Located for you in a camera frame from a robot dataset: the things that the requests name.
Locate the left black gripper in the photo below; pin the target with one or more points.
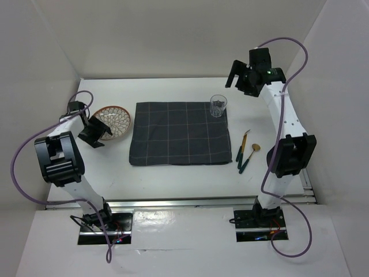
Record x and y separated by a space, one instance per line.
101 128

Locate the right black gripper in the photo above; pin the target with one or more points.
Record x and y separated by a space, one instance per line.
237 68

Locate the floral plate brown rim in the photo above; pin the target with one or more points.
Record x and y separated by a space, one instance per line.
116 118

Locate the clear drinking glass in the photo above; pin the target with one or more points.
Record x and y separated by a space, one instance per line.
218 104

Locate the dark grey checked cloth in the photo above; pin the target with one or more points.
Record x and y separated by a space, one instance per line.
179 133

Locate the gold spoon green handle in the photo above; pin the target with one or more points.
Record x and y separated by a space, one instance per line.
255 148

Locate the gold fork green handle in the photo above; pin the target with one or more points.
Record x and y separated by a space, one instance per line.
241 149

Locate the gold knife green handle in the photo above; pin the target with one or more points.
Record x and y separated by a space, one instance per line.
241 159

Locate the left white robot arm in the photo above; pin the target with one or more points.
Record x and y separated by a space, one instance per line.
62 165

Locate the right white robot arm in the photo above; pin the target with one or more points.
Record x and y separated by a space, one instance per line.
293 147

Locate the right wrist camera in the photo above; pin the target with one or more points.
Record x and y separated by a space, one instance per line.
259 59

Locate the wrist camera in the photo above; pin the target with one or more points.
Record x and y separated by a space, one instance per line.
76 107
259 59

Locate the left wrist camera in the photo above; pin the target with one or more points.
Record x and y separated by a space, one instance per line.
76 107

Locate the front aluminium rail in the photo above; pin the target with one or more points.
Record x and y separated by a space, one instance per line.
172 203

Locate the aluminium rail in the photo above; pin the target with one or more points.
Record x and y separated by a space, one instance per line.
307 187
172 203

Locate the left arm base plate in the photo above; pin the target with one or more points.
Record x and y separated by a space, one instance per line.
118 231

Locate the right side aluminium rail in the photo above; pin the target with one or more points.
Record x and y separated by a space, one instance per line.
307 187

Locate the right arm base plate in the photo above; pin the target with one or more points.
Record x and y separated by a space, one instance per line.
249 229

